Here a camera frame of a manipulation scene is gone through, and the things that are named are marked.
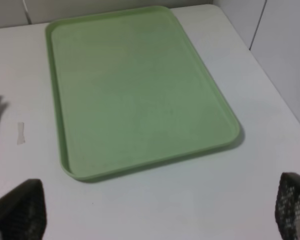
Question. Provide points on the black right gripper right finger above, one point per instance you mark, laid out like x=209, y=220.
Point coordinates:
x=287, y=206

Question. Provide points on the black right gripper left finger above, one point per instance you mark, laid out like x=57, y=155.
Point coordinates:
x=23, y=214

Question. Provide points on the light green plastic tray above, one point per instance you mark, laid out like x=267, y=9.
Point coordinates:
x=131, y=92

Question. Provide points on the small clear tape strip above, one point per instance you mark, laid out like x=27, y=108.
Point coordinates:
x=20, y=133

